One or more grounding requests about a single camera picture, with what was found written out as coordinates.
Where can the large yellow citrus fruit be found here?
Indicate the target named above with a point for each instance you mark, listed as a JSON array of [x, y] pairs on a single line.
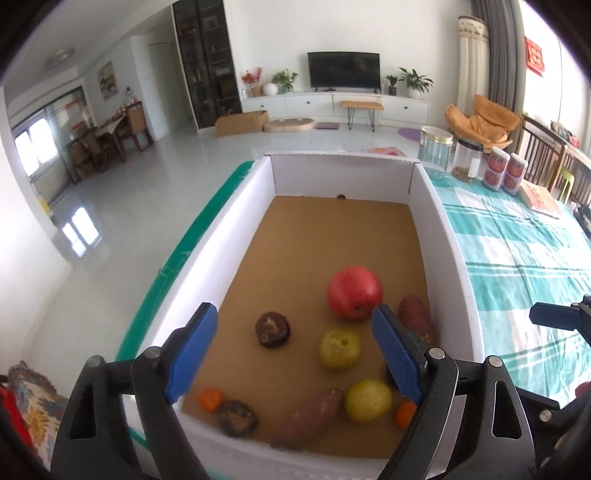
[[368, 400]]

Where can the white television cabinet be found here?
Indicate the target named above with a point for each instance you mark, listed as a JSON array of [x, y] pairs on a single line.
[[304, 104]]

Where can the framed wall painting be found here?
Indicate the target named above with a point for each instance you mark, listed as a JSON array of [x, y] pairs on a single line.
[[107, 81]]

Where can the small green potted plant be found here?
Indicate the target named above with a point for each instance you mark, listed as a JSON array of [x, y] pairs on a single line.
[[391, 84]]

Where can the purple floor mat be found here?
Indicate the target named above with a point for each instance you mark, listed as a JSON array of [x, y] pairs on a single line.
[[410, 134]]

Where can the fruit printed card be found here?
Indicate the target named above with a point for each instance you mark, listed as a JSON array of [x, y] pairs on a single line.
[[381, 151]]

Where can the green chair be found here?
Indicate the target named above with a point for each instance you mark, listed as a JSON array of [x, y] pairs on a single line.
[[565, 184]]

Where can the orange cushioned chair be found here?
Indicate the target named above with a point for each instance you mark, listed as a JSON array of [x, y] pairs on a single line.
[[485, 117]]

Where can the white round vase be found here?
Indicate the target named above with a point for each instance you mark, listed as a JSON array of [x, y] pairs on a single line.
[[270, 89]]

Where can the black lid glass jar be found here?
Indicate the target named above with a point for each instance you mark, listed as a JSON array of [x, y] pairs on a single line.
[[467, 161]]

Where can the wooden dining table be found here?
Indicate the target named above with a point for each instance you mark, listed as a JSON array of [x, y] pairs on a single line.
[[104, 131]]

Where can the beige floor cushion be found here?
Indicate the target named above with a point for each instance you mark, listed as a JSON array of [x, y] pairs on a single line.
[[290, 125]]

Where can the white cardboard box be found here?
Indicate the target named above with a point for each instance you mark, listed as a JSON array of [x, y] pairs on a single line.
[[323, 168]]

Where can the leafy green potted plant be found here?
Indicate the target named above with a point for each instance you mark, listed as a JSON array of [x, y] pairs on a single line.
[[284, 81]]

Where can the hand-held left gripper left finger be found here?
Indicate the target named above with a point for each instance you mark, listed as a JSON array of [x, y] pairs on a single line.
[[191, 355]]

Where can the white door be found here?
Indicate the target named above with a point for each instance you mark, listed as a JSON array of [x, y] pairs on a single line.
[[162, 87]]

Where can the round ceiling lamp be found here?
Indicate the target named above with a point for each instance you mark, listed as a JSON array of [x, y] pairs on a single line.
[[60, 57]]

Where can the gold lid glass jar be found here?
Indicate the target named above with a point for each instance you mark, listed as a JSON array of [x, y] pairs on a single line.
[[434, 150]]

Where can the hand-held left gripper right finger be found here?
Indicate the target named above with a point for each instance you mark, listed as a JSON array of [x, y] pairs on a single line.
[[397, 355]]

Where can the pink printed tin can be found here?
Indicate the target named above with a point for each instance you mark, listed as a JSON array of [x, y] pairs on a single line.
[[515, 174], [496, 168]]

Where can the large green potted plant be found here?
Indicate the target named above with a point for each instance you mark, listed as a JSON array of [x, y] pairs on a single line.
[[415, 82]]

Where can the short sweet potato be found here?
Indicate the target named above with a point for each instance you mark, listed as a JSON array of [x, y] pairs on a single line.
[[415, 316]]

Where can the dark brown mushroom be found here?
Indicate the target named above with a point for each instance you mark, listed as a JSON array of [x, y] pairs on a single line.
[[272, 330]]

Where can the red flower plant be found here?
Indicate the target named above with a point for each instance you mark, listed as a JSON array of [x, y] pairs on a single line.
[[251, 78]]

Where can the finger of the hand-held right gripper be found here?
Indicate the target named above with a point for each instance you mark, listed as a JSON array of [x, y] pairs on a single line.
[[549, 314], [531, 401]]

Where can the small yellow-green fruit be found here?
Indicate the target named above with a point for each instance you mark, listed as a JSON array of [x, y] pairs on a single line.
[[340, 350]]

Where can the red apple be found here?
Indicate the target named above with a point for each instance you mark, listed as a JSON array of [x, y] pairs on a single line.
[[353, 290]]

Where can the floral patterned blanket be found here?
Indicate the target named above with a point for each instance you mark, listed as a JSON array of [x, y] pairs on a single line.
[[32, 406]]

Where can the long sweet potato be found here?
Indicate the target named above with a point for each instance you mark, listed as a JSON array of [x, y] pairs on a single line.
[[307, 420]]

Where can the red wall decoration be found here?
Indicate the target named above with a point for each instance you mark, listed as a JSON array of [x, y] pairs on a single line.
[[534, 55]]

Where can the black television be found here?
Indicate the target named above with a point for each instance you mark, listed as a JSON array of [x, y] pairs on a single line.
[[344, 69]]

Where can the orange book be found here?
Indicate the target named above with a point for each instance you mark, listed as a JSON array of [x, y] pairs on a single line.
[[540, 201]]

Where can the white patterned standing column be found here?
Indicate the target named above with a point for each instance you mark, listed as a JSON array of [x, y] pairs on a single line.
[[472, 60]]

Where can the dark wooden chair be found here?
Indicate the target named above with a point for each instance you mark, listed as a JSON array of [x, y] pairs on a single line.
[[538, 138]]

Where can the small wooden bench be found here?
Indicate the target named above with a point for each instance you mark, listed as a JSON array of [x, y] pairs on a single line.
[[361, 105]]

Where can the wooden dining chair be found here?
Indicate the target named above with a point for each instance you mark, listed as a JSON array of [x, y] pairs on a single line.
[[137, 122]]

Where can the orange tangerine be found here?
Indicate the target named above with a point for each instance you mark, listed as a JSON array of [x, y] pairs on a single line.
[[210, 399], [404, 414]]

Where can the black glass display cabinet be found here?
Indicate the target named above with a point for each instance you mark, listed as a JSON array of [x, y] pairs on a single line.
[[203, 64]]

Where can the grey curtain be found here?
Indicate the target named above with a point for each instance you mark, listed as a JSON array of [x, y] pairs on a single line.
[[501, 55]]

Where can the red fleece cloth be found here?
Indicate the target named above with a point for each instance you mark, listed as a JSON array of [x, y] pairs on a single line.
[[9, 415]]

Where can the dark floor mat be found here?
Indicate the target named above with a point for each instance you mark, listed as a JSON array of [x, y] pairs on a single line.
[[328, 125]]

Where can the brown cardboard box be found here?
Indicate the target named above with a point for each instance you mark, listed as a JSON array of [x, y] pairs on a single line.
[[242, 123]]

